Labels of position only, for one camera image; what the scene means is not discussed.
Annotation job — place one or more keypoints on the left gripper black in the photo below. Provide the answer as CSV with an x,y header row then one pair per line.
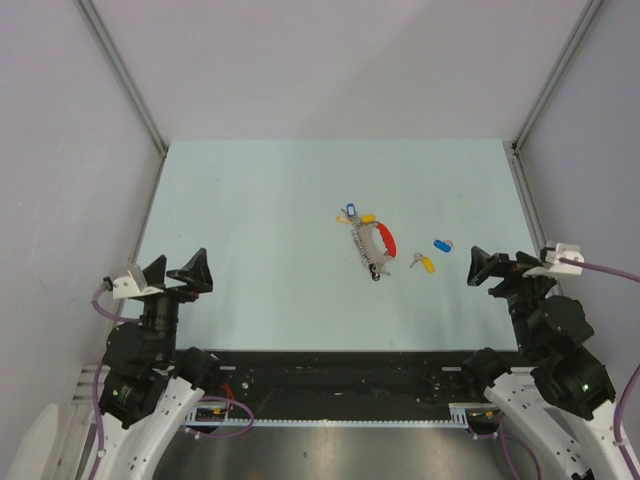
x,y
196,274

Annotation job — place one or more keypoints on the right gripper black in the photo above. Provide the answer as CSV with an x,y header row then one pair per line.
x,y
511,270

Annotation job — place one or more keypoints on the keyring with chain and tags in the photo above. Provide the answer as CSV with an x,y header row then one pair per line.
x,y
373,240

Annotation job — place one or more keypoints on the black key tag with key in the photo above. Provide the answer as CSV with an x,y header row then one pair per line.
x,y
377,271

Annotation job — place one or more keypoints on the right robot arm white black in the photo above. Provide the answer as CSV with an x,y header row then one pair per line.
x,y
572,413

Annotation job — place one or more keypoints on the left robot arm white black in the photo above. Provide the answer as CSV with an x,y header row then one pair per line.
x,y
143,388

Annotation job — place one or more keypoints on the blue key tag with key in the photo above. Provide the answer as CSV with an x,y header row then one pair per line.
x,y
445,246

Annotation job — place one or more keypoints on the yellow key tag with key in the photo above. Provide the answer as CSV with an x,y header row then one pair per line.
x,y
424,261

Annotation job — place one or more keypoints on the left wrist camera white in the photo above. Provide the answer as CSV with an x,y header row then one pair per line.
x,y
128,283

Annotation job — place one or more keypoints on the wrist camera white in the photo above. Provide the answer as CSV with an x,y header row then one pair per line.
x,y
558,261
128,283

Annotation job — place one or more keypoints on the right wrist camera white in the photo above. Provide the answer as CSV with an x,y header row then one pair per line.
x,y
558,261

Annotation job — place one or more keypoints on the white slotted cable duct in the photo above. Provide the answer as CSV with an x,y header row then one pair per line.
x,y
208,418

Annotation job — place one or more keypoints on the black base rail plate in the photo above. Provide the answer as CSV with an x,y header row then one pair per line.
x,y
311,383

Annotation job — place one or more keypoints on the left aluminium frame post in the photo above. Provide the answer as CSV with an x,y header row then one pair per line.
x,y
116,63

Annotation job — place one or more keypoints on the aluminium frame post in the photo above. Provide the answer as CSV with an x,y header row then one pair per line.
x,y
575,41
116,63

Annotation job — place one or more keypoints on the right aluminium frame post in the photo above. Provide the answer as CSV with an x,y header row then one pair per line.
x,y
575,41

